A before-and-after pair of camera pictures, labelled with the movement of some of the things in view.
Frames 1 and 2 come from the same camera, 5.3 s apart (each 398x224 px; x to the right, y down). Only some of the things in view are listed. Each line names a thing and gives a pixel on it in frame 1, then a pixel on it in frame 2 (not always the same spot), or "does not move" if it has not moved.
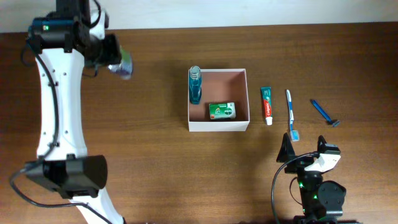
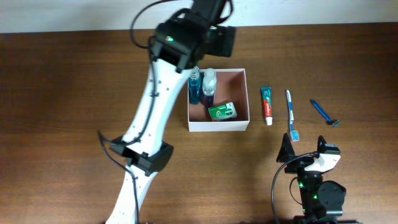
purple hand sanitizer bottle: x=125 y=69 to x=209 y=86
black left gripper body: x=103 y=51 to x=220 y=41
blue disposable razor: x=333 y=122 does not move
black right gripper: x=285 y=154 does not move
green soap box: x=222 y=111 does not move
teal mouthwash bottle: x=195 y=84 does not move
